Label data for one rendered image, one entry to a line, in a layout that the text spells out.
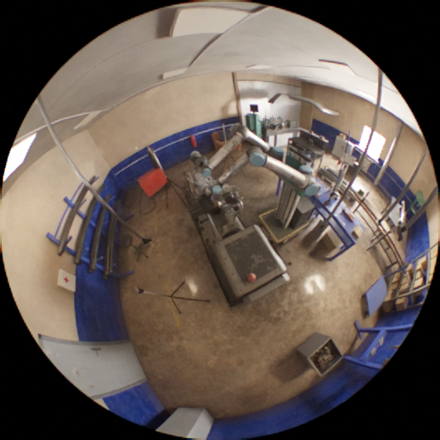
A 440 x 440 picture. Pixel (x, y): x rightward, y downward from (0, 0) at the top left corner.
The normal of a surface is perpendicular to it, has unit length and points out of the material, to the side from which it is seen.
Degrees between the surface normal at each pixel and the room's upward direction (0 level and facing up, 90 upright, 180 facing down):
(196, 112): 90
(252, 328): 0
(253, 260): 0
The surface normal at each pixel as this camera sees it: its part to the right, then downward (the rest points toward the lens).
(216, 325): -0.17, -0.57
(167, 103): 0.38, 0.72
